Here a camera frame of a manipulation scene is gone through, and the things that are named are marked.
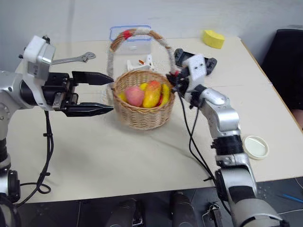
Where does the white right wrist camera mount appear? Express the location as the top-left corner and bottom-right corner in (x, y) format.
(183, 53), (207, 96)

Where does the pink peach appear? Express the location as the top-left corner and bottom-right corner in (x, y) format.
(125, 86), (145, 107)

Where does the round cream lid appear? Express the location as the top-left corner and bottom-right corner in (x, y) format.
(243, 135), (270, 161)

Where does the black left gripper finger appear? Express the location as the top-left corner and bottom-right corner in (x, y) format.
(71, 70), (115, 87)
(63, 102), (115, 118)

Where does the yellow red mango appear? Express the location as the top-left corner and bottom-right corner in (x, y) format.
(142, 80), (163, 108)

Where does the wicker basket with handle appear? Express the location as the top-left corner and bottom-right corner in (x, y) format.
(107, 27), (178, 131)

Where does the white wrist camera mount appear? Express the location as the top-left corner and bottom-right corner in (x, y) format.
(18, 35), (57, 112)
(183, 53), (207, 96)

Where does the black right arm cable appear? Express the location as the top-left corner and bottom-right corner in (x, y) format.
(174, 88), (232, 215)

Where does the clear blue-rimmed plastic container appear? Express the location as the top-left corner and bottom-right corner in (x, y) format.
(109, 24), (152, 55)

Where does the black bracket with wire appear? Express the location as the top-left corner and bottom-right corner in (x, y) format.
(203, 202), (224, 227)

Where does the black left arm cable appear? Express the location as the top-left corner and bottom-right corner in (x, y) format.
(18, 110), (54, 204)

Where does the silver adjustable wrench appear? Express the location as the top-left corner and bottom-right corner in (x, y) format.
(51, 52), (97, 65)

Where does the white plastic object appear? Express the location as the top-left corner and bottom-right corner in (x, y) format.
(127, 54), (157, 72)

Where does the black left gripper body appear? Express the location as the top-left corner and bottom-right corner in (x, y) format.
(42, 72), (79, 112)

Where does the yellow sponge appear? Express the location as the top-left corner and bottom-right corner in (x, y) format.
(202, 29), (226, 50)

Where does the black game controller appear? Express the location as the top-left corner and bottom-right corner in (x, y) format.
(174, 48), (218, 77)

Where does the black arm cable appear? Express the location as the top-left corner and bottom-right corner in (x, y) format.
(18, 110), (54, 204)
(174, 88), (232, 215)

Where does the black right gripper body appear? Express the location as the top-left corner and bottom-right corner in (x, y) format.
(165, 67), (194, 95)

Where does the yellow banana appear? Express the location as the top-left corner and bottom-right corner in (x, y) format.
(160, 84), (171, 106)

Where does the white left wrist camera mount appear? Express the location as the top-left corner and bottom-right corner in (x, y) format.
(18, 35), (57, 112)

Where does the blue pen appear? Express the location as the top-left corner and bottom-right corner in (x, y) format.
(282, 193), (303, 204)

